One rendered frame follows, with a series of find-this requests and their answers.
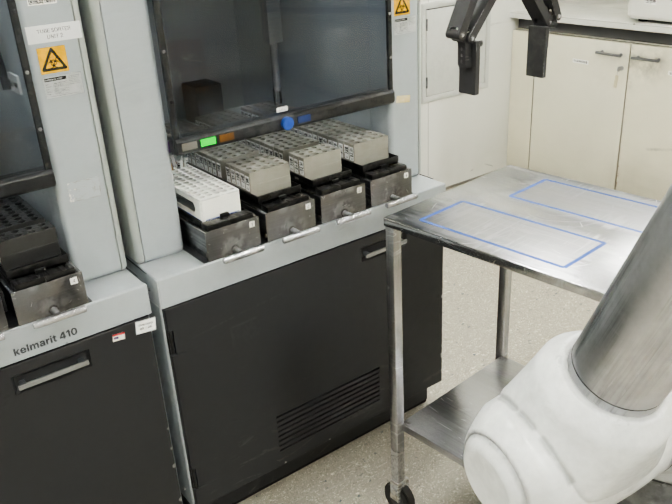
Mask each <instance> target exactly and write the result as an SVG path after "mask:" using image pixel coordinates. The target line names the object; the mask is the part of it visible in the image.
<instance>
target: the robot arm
mask: <svg viewBox="0 0 672 504"><path fill-rule="evenodd" d="M521 1H522V3H523V5H524V6H525V8H526V10H527V12H528V14H529V16H530V18H531V19H532V21H533V23H534V25H530V26H529V29H528V46H527V64H526V75H527V76H533V77H538V78H545V77H546V64H547V50H548V43H549V29H550V27H551V28H555V27H556V26H557V21H559V20H560V19H561V16H562V15H561V10H560V6H559V2H558V0H521ZM495 2H496V0H456V3H455V6H454V9H453V12H452V15H451V18H450V21H449V24H448V27H447V30H446V33H445V35H446V37H447V38H450V39H452V40H453V41H457V43H458V67H459V92H460V93H464V94H469V95H474V96H475V95H478V94H479V71H480V41H477V40H475V39H476V37H477V35H478V33H479V31H480V30H481V28H482V26H483V24H484V22H485V20H486V19H487V17H488V15H489V13H490V11H491V9H492V8H493V6H494V4H495ZM549 9H551V10H552V11H549ZM456 28H458V30H456ZM468 31H469V33H467V32H468ZM463 461H464V467H465V471H466V474H467V477H468V480H469V482H470V484H471V487H472V488H473V490H474V492H475V494H476V495H477V497H478V499H479V500H480V501H481V503H482V504H617V503H619V504H672V184H671V186H670V187H669V189H668V190H667V192H666V194H665V195H664V197H663V199H662V200H661V202H660V204H659V205H658V207H657V209H656V210H655V212H654V214H653V215H652V217H651V218H650V220H649V222H648V223H647V225H646V227H645V228H644V230H643V232H642V233H641V235H640V237H639V238H638V240H637V242H636V243H635V245H634V246H633V248H632V250H631V251H630V253H629V255H628V256H627V258H626V260H625V261H624V263H623V265H622V266H621V268H620V269H619V271H618V273H617V274H616V276H615V278H614V279H613V281H612V283H611V284H610V286H609V288H608V289H607V291H606V293H605V294H604V296H603V297H602V299H601V301H600V302H599V304H598V306H597V307H596V309H595V311H594V312H593V314H592V316H591V317H590V319H589V320H588V322H587V324H586V325H585V327H584V329H583V330H579V331H571V332H566V333H562V334H560V335H557V336H555V337H553V338H552V339H550V340H549V341H548V342H547V343H546V344H545V345H544V346H543V347H542V348H541V349H540V350H539V351H538V353H537V354H536V355H535V356H534V357H533V358H532V359H531V360H530V362H529V363H528V364H527V365H526V366H525V367H524V368H523V369H522V370H521V371H520V372H519V373H518V374H517V375H516V376H515V377H514V378H513V379H512V381H511V382H510V383H509V384H508V385H506V386H505V387H504V388H503V390H502V391H501V394H500V395H498V396H497V397H495V398H493V399H491V400H490V401H488V402H487V403H486V404H485V405H484V406H483V407H482V408H481V410H480V411H479V413H478V414H477V416H476V417H475V419H474V421H473V423H472V425H471V426H470V428H469V431H468V433H467V435H466V438H465V449H464V454H463Z"/></svg>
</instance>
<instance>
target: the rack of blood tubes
mask: <svg viewBox="0 0 672 504"><path fill-rule="evenodd" d="M173 168H174V170H173V171H172V174H173V180H174V187H175V194H176V200H177V206H178V207H180V208H181V209H183V210H185V211H186V212H188V213H190V214H191V215H193V216H195V217H196V218H198V219H200V220H201V221H202V222H205V221H206V220H208V219H211V218H214V219H215V217H218V216H220V213H223V212H226V211H228V212H229V213H231V212H234V211H237V212H238V210H239V211H241V205H240V196H239V189H238V188H236V187H234V186H232V185H230V184H228V183H226V182H224V181H222V180H220V179H218V178H216V177H214V176H212V175H209V174H207V173H205V172H203V171H201V170H199V169H197V168H195V167H193V166H191V165H189V164H188V167H183V165H182V168H181V169H177V167H173ZM234 213H235V212H234ZM211 220H212V219H211Z"/></svg>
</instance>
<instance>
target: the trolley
mask: <svg viewBox="0 0 672 504"><path fill-rule="evenodd" d="M660 202H661V201H659V200H655V199H651V198H647V197H642V196H638V195H634V194H630V193H626V192H622V191H617V190H613V189H609V188H605V187H601V186H596V185H592V184H588V183H584V182H580V181H576V180H571V179H567V178H563V177H559V176H555V175H551V174H546V173H542V172H538V171H534V170H530V169H526V168H521V167H517V166H513V165H507V166H505V167H503V168H500V169H498V170H495V171H493V172H491V173H488V174H486V175H484V176H481V177H479V178H476V179H474V180H472V181H469V182H467V183H465V184H462V185H460V186H457V187H455V188H453V189H450V190H448V191H446V192H443V193H441V194H438V195H436V196H434V197H431V198H429V199H426V200H424V201H422V202H419V203H417V204H415V205H412V206H410V207H407V208H405V209H403V210H400V211H398V212H396V213H393V214H391V215H388V216H386V217H384V226H385V231H386V270H387V310H388V350H389V390H390V430H391V470H392V479H391V480H390V482H388V483H387V484H386V485H385V496H386V499H387V501H388V503H389V504H415V498H414V495H413V493H412V491H411V490H410V488H409V478H408V477H407V476H405V460H404V432H406V433H408V434H409V435H411V436H413V437H414V438H416V439H418V440H419V441H421V442H423V443H424V444H426V445H428V446H429V447H431V448H433V449H434V450H436V451H438V452H439V453H441V454H443V455H444V456H446V457H448V458H449V459H451V460H453V461H454V462H456V463H458V464H459V465H461V466H463V467H464V461H463V454H464V449H465V438H466V435H467V433H468V431H469V428H470V426H471V425H472V423H473V421H474V419H475V417H476V416H477V414H478V413H479V411H480V410H481V408H482V407H483V406H484V405H485V404H486V403H487V402H488V401H490V400H491V399H493V398H495V397H497V396H498V395H500V394H501V391H502V390H503V388H504V387H505V386H506V385H508V384H509V383H510V382H511V381H512V379H513V378H514V377H515V376H516V375H517V374H518V373H519V372H520V371H521V370H522V369H523V368H524V367H525V366H524V365H522V364H520V363H518V362H515V361H513V360H511V359H509V358H507V355H508V336H509V318H510V299H511V281H512V271H514V272H516V273H519V274H522V275H525V276H528V277H530V278H533V279H536V280H539V281H542V282H545V283H547V284H550V285H553V286H556V287H559V288H561V289H564V290H567V291H570V292H573V293H576V294H578V295H581V296H584V297H587V298H590V299H592V300H595V301H598V302H600V301H601V299H602V297H603V296H604V294H605V293H606V291H607V289H608V288H609V286H610V284H611V283H612V281H613V279H614V278H615V276H616V274H617V273H618V271H619V269H620V268H621V266H622V265H623V263H624V261H625V260H626V258H627V256H628V255H629V253H630V251H631V250H632V248H633V246H634V245H635V243H636V242H637V240H638V238H639V237H640V235H641V233H642V232H643V230H644V228H645V227H646V225H647V223H648V222H649V220H650V218H651V217H652V215H653V214H654V212H655V210H656V209H657V207H658V205H659V204H660ZM401 232H404V233H406V234H409V235H412V236H415V237H418V238H420V239H423V240H426V241H429V242H432V243H435V244H437V245H440V246H443V247H446V248H449V249H451V250H454V251H457V252H460V253H463V254H466V255H468V256H471V257H474V258H477V259H480V260H482V261H485V262H488V263H491V264H494V265H497V266H499V289H498V311H497V333H496V354H495V360H494V361H493V362H491V363H490V364H488V365H487V366H485V367H484V368H482V369H481V370H480V371H478V372H477V373H475V374H474V375H472V376H471V377H469V378H468V379H466V380H465V381H463V382H462V383H460V384H459V385H457V386H456V387H454V388H453V389H451V390H450V391H448V392H447V393H445V394H444V395H442V396H441V397H439V398H438V399H436V400H435V401H433V402H432V403H430V404H429V405H427V406H426V407H424V408H423V409H421V410H420V411H418V412H417V413H415V414H414V415H412V416H411V417H409V418H408V419H406V420H405V421H404V396H403V331H402V267H401ZM464 468H465V467H464Z"/></svg>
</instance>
